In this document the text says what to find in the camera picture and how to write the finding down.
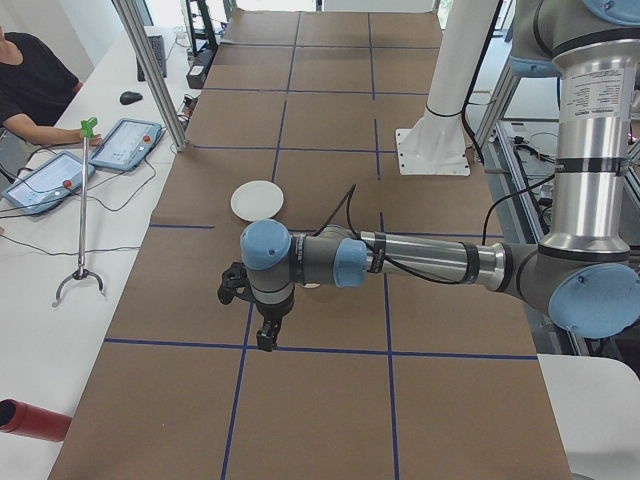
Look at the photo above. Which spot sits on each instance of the black computer mouse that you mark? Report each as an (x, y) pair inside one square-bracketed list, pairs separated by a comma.
[(130, 97)]

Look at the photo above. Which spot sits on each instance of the blue teach pendant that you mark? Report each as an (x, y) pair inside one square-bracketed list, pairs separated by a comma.
[(126, 145), (46, 187)]

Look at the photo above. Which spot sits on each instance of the far blue teach pendant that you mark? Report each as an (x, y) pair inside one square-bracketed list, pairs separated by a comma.
[(126, 145)]

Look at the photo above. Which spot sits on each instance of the white plate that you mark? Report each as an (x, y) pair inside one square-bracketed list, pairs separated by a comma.
[(257, 200)]

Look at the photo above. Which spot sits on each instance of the aluminium frame post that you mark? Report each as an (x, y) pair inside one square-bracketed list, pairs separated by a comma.
[(134, 28)]

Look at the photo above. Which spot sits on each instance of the white side table corner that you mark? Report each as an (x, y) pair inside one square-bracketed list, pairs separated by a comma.
[(596, 405)]

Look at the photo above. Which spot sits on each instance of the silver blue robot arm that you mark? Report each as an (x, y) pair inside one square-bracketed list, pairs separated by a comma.
[(580, 274)]

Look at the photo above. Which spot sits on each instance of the red cylinder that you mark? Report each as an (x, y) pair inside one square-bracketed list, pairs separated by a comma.
[(22, 419)]

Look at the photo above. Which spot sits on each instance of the person in black shirt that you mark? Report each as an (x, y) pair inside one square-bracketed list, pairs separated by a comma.
[(36, 89)]

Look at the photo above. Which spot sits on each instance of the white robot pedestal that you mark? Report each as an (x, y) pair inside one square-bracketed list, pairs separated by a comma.
[(435, 145)]

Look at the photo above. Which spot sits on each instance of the green handled reacher grabber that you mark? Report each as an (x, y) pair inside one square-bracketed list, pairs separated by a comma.
[(82, 272)]

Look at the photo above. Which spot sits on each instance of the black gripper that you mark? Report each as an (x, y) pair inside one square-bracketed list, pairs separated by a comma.
[(272, 315)]

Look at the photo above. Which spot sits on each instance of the black box on desk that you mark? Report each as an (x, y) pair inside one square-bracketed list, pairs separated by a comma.
[(199, 70)]

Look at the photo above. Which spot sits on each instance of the person's hand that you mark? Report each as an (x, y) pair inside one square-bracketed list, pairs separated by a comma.
[(95, 140)]

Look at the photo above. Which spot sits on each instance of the near blue teach pendant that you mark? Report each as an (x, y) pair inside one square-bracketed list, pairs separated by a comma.
[(46, 187)]

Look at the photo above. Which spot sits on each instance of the brown paper table cover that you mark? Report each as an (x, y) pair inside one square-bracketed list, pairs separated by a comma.
[(396, 379)]

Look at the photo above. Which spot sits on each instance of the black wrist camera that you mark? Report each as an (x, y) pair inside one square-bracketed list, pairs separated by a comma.
[(231, 286)]

